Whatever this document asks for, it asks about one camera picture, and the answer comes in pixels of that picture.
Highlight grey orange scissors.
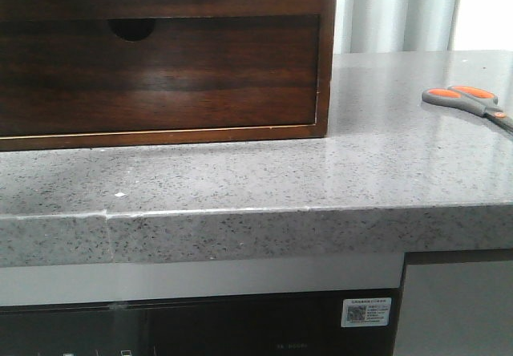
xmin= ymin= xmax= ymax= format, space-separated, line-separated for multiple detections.
xmin=422 ymin=86 xmax=512 ymax=133

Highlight dark wooden drawer cabinet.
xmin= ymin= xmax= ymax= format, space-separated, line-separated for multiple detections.
xmin=1 ymin=0 xmax=336 ymax=151

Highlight black under-counter appliance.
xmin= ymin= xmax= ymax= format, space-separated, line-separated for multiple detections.
xmin=1 ymin=288 xmax=401 ymax=355

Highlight white QR code sticker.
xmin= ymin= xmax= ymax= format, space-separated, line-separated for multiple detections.
xmin=341 ymin=297 xmax=392 ymax=328

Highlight white grey curtain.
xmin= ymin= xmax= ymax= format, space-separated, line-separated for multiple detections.
xmin=334 ymin=0 xmax=512 ymax=54

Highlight grey cabinet door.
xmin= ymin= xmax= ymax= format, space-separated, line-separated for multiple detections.
xmin=394 ymin=261 xmax=512 ymax=355

